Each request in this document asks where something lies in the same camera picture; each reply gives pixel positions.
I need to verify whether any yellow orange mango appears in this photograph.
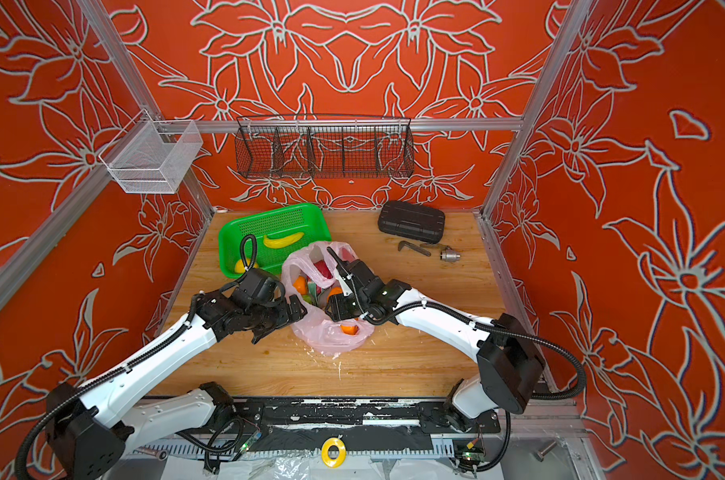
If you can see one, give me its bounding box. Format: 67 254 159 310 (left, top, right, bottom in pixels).
234 257 258 276

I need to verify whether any orange fruit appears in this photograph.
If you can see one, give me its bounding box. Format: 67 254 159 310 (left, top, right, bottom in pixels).
292 276 310 296
340 325 360 336

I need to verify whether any black hex key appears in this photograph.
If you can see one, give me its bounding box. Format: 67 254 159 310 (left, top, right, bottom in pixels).
398 240 432 257

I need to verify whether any black wire wall basket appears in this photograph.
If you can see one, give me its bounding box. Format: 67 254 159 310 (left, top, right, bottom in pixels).
234 115 416 180

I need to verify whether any black plastic case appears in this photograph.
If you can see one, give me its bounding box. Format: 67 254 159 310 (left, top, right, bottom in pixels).
378 201 446 244

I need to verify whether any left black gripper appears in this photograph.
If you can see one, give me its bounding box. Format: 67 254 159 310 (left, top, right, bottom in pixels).
250 291 312 335

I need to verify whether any pink plastic bag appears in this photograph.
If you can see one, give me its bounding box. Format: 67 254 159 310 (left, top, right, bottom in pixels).
280 241 375 356

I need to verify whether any white mesh wall basket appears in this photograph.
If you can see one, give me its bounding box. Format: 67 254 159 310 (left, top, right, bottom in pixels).
98 120 204 194

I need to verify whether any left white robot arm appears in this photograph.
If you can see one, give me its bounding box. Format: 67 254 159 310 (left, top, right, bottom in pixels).
14 288 306 479

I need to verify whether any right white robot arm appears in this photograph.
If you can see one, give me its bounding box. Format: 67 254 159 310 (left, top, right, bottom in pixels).
326 256 587 419

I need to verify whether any green plastic basket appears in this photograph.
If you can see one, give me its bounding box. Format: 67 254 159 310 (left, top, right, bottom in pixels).
218 203 332 279

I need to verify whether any pink dragon fruit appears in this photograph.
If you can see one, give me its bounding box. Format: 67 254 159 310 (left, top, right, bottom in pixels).
310 260 336 289

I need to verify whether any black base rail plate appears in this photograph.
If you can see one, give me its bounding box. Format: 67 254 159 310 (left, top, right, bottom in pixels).
181 395 502 436

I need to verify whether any metal drill chuck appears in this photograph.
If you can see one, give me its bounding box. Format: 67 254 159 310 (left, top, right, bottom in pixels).
440 248 462 263

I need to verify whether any yellow tape roll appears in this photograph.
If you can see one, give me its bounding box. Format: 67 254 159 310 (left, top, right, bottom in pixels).
320 437 348 469

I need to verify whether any yellow banana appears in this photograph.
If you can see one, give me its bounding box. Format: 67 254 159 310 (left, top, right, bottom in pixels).
262 232 304 250

